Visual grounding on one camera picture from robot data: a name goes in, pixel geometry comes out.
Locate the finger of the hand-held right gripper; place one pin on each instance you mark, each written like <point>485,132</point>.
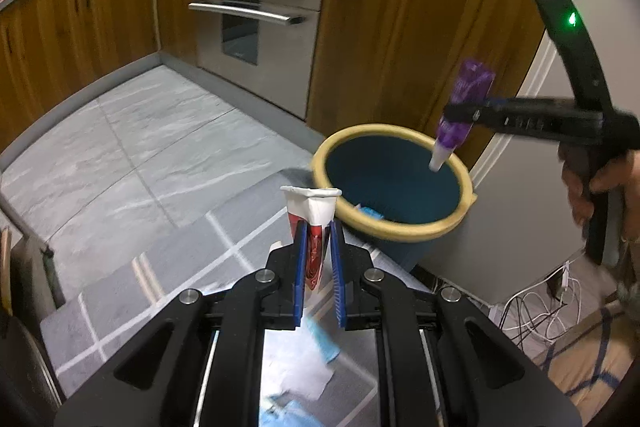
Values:
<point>480,111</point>

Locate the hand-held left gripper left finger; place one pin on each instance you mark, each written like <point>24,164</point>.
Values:
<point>300,267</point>

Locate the blue bin with yellow rim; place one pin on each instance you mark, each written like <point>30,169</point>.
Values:
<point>390,177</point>

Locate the metal shelf rack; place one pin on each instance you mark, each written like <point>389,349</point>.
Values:
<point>25,222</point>

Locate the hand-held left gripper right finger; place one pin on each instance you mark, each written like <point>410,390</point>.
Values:
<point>337,277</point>

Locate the purple tube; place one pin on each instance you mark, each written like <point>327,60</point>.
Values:
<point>467,87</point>

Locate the grey mat with white lines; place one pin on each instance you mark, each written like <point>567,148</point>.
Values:
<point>125,307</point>

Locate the grey refrigerator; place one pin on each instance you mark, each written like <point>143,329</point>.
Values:
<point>530,217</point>

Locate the white and red tube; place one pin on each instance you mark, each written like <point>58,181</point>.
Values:
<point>312,207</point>

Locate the person's right hand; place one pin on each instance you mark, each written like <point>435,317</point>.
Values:
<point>625,172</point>

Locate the cardboard box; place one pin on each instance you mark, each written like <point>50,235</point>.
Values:
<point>590,357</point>

